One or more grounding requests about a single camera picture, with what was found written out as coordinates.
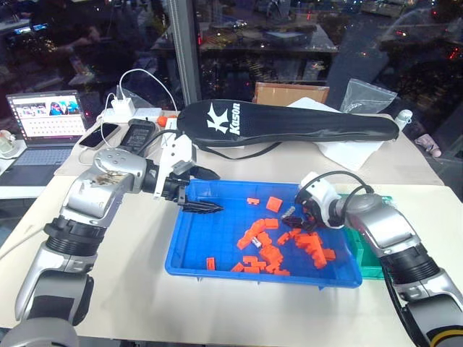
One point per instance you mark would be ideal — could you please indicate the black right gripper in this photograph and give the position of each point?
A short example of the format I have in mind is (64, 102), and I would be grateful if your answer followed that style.
(310, 211)

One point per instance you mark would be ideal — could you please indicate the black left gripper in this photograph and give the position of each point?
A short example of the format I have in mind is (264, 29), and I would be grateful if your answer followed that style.
(173, 188)

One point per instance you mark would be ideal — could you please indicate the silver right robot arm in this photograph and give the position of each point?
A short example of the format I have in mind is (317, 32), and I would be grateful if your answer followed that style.
(394, 231)

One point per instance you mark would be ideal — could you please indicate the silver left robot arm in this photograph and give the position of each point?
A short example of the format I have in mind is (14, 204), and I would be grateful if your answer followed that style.
(90, 195)

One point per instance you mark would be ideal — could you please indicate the blue plastic bin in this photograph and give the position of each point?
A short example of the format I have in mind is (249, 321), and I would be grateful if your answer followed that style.
(202, 235)

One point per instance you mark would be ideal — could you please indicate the green plastic bin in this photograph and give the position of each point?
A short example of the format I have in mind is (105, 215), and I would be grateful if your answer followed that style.
(367, 262)

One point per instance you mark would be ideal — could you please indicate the orange plastic block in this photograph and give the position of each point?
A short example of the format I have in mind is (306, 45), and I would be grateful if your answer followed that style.
(265, 239)
(320, 258)
(274, 203)
(278, 270)
(257, 227)
(283, 238)
(253, 201)
(244, 241)
(272, 254)
(255, 269)
(308, 240)
(271, 223)
(237, 267)
(253, 260)
(210, 264)
(295, 233)

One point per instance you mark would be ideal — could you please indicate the small white battery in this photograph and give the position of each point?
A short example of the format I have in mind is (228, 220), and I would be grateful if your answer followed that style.
(257, 241)

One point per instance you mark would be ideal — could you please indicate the small orange round object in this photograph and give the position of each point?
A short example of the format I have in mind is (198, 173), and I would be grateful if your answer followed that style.
(162, 120)

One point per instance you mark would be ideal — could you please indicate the white paper sheet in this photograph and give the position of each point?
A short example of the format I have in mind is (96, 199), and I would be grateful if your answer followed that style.
(347, 155)

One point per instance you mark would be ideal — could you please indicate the black power pack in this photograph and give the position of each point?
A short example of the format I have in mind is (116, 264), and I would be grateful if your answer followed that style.
(139, 135)

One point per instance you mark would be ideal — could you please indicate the white power strip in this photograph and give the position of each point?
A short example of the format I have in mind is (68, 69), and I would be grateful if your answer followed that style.
(144, 114)

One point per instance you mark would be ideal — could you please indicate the black Kason racket bag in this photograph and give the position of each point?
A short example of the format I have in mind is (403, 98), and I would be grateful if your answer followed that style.
(289, 123)

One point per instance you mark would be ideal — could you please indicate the white plug charger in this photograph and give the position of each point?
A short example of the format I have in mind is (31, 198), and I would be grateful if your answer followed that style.
(121, 106)

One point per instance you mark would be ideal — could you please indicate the black smartphone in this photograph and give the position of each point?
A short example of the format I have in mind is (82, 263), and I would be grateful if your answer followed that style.
(99, 135)

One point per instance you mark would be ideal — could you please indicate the brown cardboard box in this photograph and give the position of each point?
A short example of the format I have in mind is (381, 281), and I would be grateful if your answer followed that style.
(275, 94)

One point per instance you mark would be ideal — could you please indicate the clear plastic zip bag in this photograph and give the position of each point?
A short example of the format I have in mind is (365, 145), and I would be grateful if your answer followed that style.
(367, 97)

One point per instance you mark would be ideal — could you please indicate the small white bottle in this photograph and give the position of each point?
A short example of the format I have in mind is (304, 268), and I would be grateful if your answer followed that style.
(403, 118)

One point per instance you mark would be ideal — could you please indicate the pink soft object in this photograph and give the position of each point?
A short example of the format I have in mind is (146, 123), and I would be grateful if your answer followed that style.
(428, 144)

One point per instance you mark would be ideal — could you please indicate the open grey laptop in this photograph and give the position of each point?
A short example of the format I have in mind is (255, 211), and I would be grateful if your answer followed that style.
(43, 123)

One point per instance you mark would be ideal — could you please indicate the pale cup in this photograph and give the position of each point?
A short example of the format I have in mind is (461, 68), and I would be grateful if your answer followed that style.
(5, 144)

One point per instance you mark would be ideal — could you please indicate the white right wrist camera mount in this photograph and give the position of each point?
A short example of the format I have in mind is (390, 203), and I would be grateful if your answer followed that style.
(322, 195)

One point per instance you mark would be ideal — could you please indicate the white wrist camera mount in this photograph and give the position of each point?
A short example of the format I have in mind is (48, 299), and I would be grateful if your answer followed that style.
(173, 152)
(322, 195)

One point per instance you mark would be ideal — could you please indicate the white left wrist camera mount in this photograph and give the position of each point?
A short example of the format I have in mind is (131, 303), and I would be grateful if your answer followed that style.
(173, 152)

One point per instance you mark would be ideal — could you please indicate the grey window frame post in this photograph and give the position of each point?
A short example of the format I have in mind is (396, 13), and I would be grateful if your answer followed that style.
(186, 50)

